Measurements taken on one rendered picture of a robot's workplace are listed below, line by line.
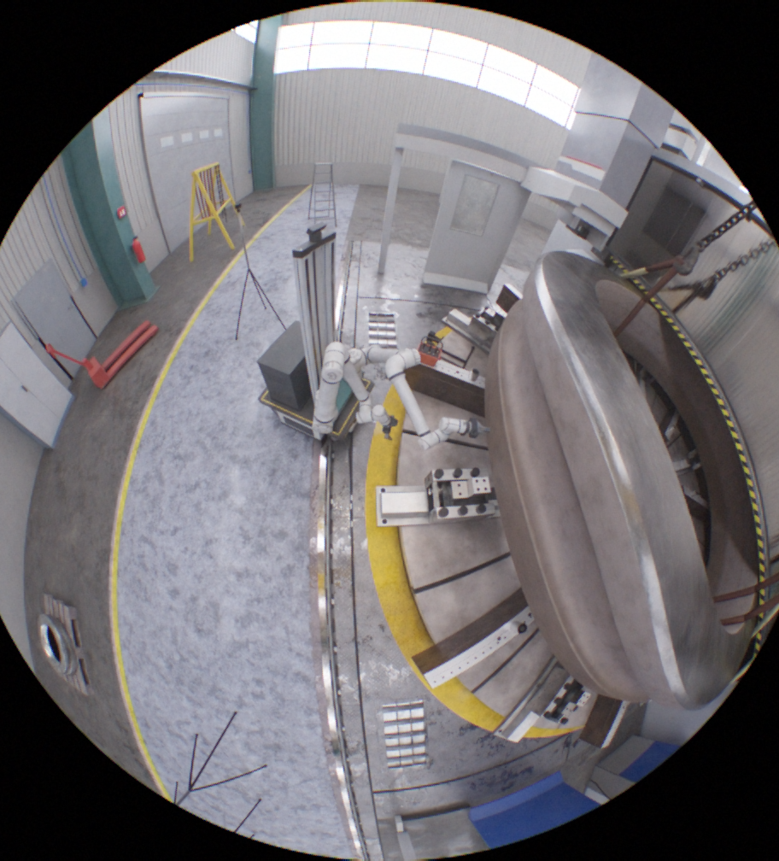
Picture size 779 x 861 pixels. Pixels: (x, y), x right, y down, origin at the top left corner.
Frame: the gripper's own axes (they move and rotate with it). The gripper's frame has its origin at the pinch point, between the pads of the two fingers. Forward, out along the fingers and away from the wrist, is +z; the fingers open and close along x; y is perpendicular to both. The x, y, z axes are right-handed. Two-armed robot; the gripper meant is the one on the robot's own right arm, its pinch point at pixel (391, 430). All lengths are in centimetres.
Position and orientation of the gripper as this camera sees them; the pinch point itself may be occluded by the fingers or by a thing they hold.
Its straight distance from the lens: 212.7
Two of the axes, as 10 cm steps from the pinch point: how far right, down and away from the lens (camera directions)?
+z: 3.0, 4.5, 8.4
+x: -2.4, 8.9, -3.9
